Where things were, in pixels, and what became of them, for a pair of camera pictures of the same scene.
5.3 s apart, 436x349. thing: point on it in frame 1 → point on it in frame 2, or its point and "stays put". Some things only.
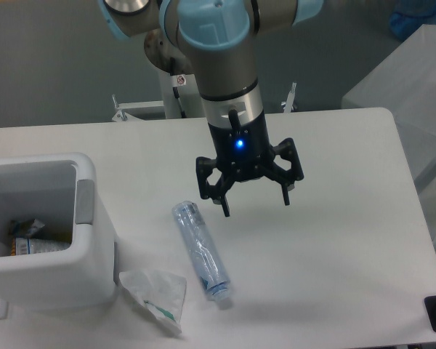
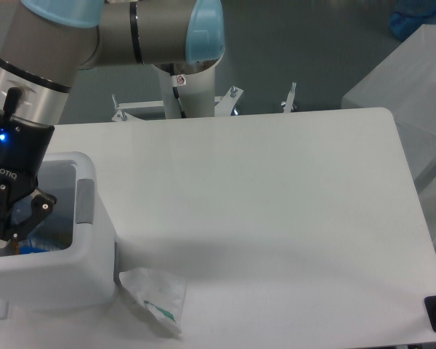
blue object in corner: (409, 15) stays put
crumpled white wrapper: (161, 294) stays put
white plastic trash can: (59, 190) stays put
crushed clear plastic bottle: (208, 264) → (32, 244)
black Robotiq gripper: (245, 153) → (14, 148)
